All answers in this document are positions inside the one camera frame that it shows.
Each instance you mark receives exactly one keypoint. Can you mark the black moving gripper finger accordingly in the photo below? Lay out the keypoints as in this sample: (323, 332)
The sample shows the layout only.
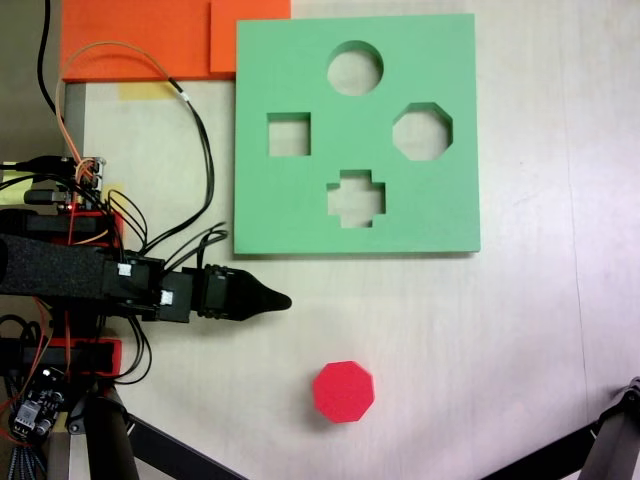
(257, 307)

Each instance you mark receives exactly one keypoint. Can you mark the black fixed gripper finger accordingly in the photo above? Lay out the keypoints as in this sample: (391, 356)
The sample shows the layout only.
(255, 290)

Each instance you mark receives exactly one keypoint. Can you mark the red octagonal pillar block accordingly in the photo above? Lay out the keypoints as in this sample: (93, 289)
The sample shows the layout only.
(342, 392)

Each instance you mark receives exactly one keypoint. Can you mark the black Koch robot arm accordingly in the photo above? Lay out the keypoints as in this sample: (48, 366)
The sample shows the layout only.
(60, 270)

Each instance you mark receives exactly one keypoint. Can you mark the small orange flat block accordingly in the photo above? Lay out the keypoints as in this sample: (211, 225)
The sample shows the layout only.
(250, 35)

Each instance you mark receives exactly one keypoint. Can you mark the red black table clamp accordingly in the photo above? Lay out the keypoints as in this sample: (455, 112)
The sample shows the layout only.
(117, 225)
(116, 357)

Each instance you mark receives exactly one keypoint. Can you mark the small yellow sticky note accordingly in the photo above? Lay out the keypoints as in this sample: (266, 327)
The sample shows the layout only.
(116, 191)

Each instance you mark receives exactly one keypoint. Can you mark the black tripod leg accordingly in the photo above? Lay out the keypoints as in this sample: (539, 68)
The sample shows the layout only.
(105, 440)
(615, 440)

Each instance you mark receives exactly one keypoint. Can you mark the black USB plug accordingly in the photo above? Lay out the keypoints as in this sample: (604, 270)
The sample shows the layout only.
(45, 196)

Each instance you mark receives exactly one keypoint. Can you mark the green shape sorting board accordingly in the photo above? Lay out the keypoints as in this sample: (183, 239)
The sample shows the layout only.
(440, 215)

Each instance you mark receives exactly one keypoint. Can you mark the black power converter board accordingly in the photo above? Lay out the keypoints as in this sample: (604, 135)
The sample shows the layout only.
(35, 410)

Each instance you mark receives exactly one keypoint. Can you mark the beige tape strip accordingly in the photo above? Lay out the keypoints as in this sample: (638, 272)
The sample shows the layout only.
(140, 91)

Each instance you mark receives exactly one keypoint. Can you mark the large yellow sticky note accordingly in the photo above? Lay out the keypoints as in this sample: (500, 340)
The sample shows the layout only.
(10, 196)

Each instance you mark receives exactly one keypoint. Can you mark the large orange flat slab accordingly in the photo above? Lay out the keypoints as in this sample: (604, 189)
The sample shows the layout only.
(125, 40)

